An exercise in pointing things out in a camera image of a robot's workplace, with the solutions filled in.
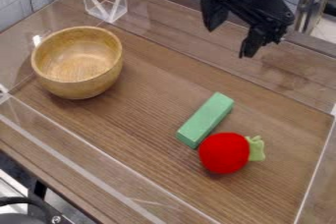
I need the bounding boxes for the metal chair frame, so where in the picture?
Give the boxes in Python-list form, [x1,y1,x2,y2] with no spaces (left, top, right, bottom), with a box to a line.
[294,0,329,34]

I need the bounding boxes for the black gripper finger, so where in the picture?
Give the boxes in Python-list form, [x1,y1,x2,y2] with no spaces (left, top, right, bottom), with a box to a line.
[239,26,282,58]
[202,0,229,31]

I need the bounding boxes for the red plush tomato toy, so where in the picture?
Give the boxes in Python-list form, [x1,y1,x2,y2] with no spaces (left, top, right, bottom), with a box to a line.
[199,133,267,174]

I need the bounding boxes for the light wooden bowl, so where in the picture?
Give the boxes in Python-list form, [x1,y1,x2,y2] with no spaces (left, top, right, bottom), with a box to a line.
[31,26,125,99]

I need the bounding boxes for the black table leg bracket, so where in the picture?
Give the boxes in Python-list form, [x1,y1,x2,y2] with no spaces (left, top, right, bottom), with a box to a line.
[29,180,74,224]

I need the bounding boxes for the green rectangular block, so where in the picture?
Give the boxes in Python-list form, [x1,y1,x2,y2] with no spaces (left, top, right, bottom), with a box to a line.
[177,92,234,148]

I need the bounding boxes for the black cable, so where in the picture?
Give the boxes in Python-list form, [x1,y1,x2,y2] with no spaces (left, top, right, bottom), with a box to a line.
[0,196,38,224]

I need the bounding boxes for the clear acrylic front barrier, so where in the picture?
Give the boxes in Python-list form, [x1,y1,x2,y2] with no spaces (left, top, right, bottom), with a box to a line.
[0,86,221,224]

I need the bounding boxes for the clear acrylic corner bracket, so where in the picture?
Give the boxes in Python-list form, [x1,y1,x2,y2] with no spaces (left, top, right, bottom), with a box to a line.
[83,0,127,24]

